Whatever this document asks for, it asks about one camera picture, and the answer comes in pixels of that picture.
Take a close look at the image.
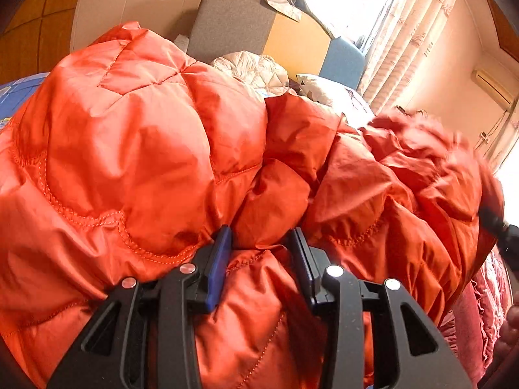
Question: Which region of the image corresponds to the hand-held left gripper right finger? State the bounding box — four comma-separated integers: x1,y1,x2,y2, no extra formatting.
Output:
287,227,473,389

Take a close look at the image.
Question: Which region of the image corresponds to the pink ruffled bed cover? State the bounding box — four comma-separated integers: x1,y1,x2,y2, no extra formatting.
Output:
440,251,513,378

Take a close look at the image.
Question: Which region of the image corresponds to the white printed pillow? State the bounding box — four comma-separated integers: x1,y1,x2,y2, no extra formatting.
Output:
296,74,376,129

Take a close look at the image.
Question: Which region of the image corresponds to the wall air conditioner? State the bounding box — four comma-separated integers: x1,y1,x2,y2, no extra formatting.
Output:
470,69,517,108

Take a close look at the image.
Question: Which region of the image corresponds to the wooden wardrobe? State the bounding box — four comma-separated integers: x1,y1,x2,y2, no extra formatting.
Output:
0,0,88,86

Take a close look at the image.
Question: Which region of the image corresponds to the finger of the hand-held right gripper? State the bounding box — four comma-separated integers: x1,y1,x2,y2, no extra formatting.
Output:
478,206,519,271

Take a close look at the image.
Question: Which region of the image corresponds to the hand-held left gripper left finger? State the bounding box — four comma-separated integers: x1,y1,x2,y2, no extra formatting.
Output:
46,225,234,389

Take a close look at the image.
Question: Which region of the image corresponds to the orange quilted puffer jacket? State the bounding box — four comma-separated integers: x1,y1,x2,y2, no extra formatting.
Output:
0,21,505,389

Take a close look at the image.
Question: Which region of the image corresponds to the bright window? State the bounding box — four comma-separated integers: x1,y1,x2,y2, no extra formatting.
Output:
304,0,407,54

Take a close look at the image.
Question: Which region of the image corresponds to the person's right hand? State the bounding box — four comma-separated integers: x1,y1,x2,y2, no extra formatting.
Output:
497,304,519,373

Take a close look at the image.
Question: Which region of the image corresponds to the grey yellow blue headboard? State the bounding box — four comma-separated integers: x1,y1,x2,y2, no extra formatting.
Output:
188,0,368,90

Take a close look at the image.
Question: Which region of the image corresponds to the white quilted jacket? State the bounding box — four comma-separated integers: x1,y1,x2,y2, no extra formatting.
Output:
211,51,291,96

